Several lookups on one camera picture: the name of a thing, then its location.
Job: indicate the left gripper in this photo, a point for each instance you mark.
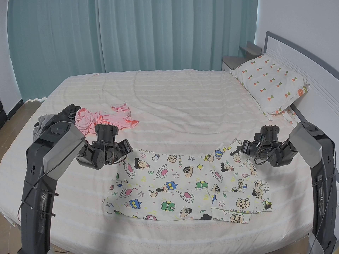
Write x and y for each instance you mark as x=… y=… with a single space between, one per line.
x=122 y=149

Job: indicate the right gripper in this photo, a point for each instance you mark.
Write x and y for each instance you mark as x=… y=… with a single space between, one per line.
x=251 y=149

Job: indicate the white printed pyjama top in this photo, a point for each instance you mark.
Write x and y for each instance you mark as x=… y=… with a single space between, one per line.
x=185 y=184

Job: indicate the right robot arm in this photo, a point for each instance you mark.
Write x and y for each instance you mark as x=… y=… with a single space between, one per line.
x=304 y=144

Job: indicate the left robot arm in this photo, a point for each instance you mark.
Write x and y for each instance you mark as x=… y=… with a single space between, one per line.
x=61 y=152

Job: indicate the pile of clothes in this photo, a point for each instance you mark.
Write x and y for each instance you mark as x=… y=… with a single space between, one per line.
x=65 y=112

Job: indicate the bed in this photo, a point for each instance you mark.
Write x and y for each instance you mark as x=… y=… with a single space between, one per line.
x=185 y=102

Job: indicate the pink garment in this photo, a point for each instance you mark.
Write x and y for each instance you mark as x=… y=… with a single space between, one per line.
x=111 y=118

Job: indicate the white printed pillow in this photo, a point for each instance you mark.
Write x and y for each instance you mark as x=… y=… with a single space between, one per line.
x=270 y=83

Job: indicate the grey bedside table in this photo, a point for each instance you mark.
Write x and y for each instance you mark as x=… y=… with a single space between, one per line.
x=235 y=61

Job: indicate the blue-green curtain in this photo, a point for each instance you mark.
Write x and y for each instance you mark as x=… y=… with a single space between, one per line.
x=132 y=22

